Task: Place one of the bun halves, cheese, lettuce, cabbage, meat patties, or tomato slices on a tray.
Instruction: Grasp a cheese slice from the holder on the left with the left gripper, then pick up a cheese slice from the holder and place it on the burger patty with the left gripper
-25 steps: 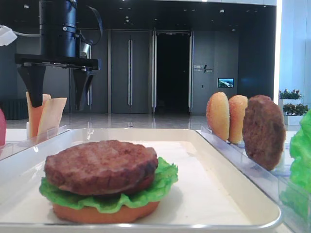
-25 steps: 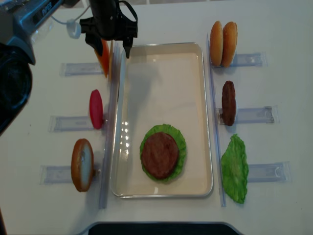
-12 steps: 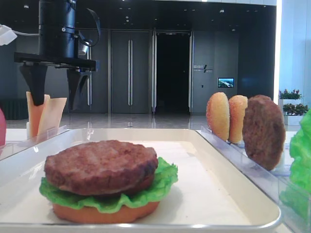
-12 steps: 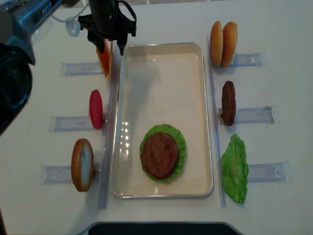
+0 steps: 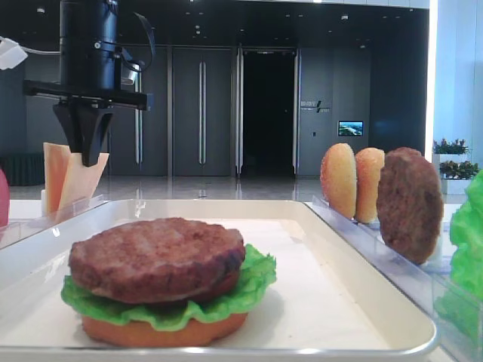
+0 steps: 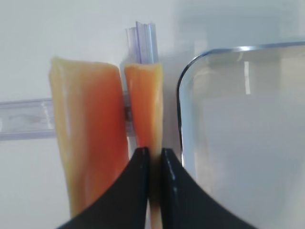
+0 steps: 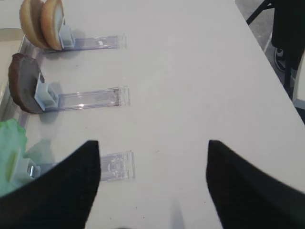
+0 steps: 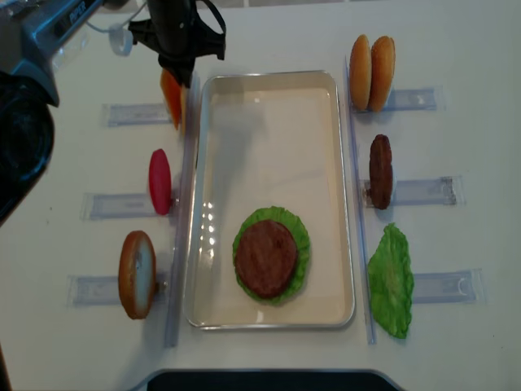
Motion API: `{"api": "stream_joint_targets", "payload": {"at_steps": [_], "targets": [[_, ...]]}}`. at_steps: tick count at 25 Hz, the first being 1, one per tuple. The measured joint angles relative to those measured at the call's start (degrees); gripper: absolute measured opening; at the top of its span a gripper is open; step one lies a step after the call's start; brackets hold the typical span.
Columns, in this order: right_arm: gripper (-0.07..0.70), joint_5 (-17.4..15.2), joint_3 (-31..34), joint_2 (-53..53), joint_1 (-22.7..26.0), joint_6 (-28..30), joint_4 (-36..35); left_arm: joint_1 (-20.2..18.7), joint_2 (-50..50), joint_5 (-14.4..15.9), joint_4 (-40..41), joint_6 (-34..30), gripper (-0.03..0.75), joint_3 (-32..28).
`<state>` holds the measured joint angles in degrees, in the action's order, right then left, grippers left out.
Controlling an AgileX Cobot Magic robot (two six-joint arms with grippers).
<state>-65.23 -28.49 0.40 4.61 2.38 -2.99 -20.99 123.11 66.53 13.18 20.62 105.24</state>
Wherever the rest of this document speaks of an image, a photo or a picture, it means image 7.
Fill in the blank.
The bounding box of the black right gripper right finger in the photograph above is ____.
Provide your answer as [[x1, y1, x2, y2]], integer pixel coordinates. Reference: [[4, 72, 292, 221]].
[[206, 140, 305, 229]]

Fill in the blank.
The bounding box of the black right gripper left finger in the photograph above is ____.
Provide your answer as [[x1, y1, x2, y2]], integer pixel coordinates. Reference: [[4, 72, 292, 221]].
[[0, 140, 101, 229]]

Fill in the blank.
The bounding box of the upright green lettuce leaf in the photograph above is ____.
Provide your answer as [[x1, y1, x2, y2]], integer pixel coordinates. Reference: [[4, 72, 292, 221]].
[[0, 119, 27, 196]]

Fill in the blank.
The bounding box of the upright brown meat patty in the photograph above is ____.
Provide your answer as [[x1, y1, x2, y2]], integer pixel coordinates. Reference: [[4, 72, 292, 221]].
[[8, 53, 43, 114]]

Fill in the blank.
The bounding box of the upright bun slice front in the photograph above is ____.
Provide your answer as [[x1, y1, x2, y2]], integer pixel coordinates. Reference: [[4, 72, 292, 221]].
[[41, 0, 64, 51]]

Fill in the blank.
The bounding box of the upright bun slice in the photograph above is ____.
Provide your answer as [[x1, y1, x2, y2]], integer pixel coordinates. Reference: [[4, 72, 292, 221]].
[[19, 0, 49, 50], [41, 0, 64, 51]]

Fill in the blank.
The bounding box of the upright bun slice back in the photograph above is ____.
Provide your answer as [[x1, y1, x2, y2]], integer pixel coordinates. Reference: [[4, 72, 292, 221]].
[[19, 0, 49, 50]]

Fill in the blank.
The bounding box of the black chair leg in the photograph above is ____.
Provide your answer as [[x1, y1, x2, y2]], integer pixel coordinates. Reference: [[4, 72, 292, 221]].
[[246, 0, 275, 25]]

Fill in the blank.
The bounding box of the clear lettuce rail holder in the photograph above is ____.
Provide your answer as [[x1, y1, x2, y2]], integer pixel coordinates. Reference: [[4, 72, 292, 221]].
[[24, 139, 135, 182]]

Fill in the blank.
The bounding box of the clear patty rail holder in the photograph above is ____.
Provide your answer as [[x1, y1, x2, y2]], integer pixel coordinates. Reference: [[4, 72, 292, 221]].
[[34, 83, 130, 113]]

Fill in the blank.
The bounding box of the clear bun rail holder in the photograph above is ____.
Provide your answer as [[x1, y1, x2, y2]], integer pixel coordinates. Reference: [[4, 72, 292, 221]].
[[59, 25, 127, 51]]

